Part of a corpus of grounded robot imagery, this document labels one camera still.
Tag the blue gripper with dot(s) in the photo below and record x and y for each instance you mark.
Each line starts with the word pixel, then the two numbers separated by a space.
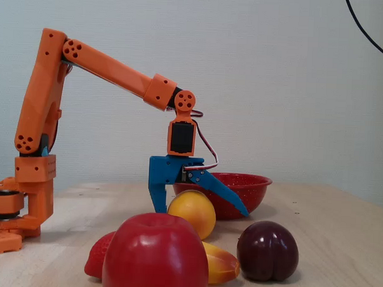
pixel 163 171

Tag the orange yellow toy peach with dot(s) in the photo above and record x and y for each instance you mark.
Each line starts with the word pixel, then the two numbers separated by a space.
pixel 191 213

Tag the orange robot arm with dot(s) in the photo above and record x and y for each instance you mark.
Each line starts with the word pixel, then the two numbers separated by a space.
pixel 44 95

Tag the red speckled bowl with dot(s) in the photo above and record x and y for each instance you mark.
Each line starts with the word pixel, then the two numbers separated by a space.
pixel 256 189

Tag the red toy apple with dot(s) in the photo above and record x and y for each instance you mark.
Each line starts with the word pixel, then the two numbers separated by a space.
pixel 156 256

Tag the yellow-red fruit slice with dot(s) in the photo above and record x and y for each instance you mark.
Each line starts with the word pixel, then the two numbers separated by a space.
pixel 221 265

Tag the dark purple toy plum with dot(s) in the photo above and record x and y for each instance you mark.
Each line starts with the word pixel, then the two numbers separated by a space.
pixel 267 251

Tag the red toy strawberry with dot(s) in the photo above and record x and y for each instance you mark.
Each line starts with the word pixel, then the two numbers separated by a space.
pixel 96 257

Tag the orange robot base mount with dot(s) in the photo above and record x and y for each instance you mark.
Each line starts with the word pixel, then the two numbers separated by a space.
pixel 3 202

